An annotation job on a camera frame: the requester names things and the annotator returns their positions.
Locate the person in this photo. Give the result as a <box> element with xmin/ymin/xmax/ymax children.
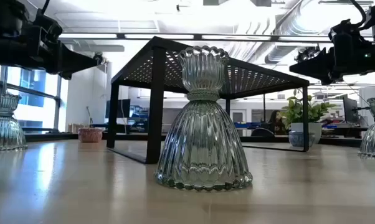
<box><xmin>267</xmin><ymin>110</ymin><xmax>288</xmax><ymax>136</ymax></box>

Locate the blue round lid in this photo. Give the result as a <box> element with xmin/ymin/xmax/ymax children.
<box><xmin>288</xmin><ymin>131</ymin><xmax>316</xmax><ymax>148</ymax></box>

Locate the green plant in white pot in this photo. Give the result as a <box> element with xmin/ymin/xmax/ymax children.
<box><xmin>280</xmin><ymin>88</ymin><xmax>338</xmax><ymax>144</ymax></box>

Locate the black table frame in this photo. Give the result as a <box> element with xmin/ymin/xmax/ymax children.
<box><xmin>22</xmin><ymin>132</ymin><xmax>363</xmax><ymax>147</ymax></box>

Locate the black window frame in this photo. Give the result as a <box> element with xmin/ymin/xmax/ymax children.
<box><xmin>0</xmin><ymin>65</ymin><xmax>64</xmax><ymax>131</ymax></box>

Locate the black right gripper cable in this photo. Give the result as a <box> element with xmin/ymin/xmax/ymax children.
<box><xmin>349</xmin><ymin>0</ymin><xmax>368</xmax><ymax>27</ymax></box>

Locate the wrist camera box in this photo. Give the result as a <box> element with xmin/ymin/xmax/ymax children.
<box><xmin>34</xmin><ymin>12</ymin><xmax>64</xmax><ymax>43</ymax></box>
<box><xmin>328</xmin><ymin>18</ymin><xmax>363</xmax><ymax>41</ymax></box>

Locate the dark computer monitor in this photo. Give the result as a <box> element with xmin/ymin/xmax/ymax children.
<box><xmin>105</xmin><ymin>98</ymin><xmax>131</xmax><ymax>119</ymax></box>
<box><xmin>342</xmin><ymin>94</ymin><xmax>359</xmax><ymax>124</ymax></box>

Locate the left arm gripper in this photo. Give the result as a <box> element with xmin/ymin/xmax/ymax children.
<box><xmin>0</xmin><ymin>26</ymin><xmax>107</xmax><ymax>80</ymax></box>

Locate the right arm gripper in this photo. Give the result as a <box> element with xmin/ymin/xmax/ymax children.
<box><xmin>289</xmin><ymin>26</ymin><xmax>375</xmax><ymax>86</ymax></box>

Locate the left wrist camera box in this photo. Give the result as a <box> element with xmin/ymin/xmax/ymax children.
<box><xmin>34</xmin><ymin>12</ymin><xmax>64</xmax><ymax>43</ymax></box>

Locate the black perforated metal shelf riser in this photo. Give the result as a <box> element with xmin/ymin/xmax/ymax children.
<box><xmin>106</xmin><ymin>36</ymin><xmax>310</xmax><ymax>165</ymax></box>

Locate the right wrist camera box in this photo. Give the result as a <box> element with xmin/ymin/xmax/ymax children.
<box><xmin>328</xmin><ymin>18</ymin><xmax>363</xmax><ymax>41</ymax></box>

